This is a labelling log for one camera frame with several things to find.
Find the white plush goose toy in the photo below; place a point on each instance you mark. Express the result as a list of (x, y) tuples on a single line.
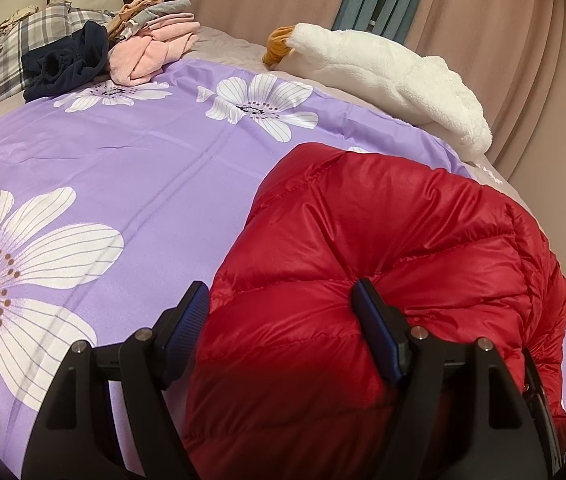
[(388, 75)]

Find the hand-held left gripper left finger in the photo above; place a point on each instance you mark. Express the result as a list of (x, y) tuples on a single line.
[(190, 321)]

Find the pink garment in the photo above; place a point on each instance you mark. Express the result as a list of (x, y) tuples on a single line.
[(155, 47)]

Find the red puffer jacket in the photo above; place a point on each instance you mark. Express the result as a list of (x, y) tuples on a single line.
[(388, 230)]

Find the grey garment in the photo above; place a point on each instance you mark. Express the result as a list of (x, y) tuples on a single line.
[(170, 10)]

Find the navy garment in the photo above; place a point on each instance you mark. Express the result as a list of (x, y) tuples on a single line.
[(70, 62)]

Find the plaid blanket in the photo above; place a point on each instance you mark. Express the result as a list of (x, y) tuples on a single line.
[(38, 27)]

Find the pink curtain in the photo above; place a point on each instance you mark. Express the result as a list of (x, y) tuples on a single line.
[(503, 35)]

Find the tan garment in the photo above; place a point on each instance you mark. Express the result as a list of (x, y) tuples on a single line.
[(130, 12)]

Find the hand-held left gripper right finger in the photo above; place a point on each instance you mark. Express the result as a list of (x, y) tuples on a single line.
[(379, 332)]

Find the purple floral bedsheet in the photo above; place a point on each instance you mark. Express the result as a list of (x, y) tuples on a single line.
[(153, 160)]

